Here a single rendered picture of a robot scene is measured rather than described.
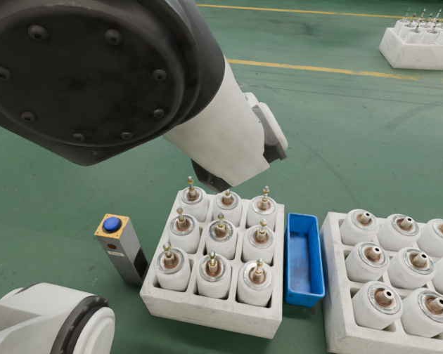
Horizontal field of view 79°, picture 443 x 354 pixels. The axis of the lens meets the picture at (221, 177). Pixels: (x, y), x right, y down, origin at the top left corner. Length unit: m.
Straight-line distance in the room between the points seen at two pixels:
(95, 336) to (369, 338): 0.63
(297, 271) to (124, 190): 0.82
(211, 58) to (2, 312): 0.48
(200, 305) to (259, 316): 0.16
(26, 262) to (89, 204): 0.31
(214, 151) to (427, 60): 2.58
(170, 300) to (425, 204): 1.16
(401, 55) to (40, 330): 2.63
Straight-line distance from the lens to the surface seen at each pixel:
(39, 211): 1.41
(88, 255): 1.18
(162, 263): 0.78
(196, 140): 0.24
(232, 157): 0.28
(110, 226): 0.79
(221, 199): 0.89
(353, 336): 0.85
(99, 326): 0.56
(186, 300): 0.81
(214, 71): 0.21
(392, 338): 0.89
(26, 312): 0.53
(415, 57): 2.72
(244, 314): 0.80
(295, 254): 1.10
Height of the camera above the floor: 0.94
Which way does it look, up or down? 46 degrees down
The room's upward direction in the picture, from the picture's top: straight up
